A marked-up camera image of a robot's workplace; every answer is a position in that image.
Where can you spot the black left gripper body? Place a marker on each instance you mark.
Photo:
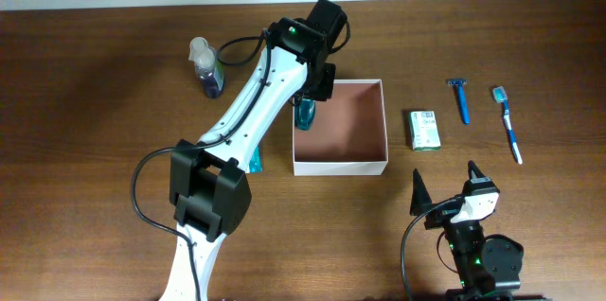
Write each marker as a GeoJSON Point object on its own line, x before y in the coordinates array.
{"type": "Point", "coordinates": [321, 83]}

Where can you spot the teal toothpaste tube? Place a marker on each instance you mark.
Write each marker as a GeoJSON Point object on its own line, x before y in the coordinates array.
{"type": "Point", "coordinates": [255, 164]}

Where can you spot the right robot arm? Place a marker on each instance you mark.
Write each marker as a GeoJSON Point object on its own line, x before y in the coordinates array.
{"type": "Point", "coordinates": [488, 267]}

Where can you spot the teal mouthwash bottle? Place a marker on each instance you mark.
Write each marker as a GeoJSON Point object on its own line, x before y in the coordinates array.
{"type": "Point", "coordinates": [304, 114]}

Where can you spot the green white small box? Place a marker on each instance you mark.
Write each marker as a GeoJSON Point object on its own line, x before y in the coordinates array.
{"type": "Point", "coordinates": [424, 132]}

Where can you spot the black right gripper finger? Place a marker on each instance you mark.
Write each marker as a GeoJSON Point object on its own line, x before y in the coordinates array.
{"type": "Point", "coordinates": [475, 174]}
{"type": "Point", "coordinates": [420, 200]}

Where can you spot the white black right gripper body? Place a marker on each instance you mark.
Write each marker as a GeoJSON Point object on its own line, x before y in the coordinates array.
{"type": "Point", "coordinates": [441, 214]}

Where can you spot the blue disposable razor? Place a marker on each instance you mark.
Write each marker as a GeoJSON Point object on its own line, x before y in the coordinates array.
{"type": "Point", "coordinates": [459, 87]}

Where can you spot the purple foam pump bottle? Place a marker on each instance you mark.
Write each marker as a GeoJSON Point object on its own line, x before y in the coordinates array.
{"type": "Point", "coordinates": [207, 68]}

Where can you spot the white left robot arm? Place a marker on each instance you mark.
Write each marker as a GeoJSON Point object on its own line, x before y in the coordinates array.
{"type": "Point", "coordinates": [207, 185]}

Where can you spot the blue white toothbrush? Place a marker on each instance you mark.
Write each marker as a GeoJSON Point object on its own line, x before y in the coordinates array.
{"type": "Point", "coordinates": [501, 97]}

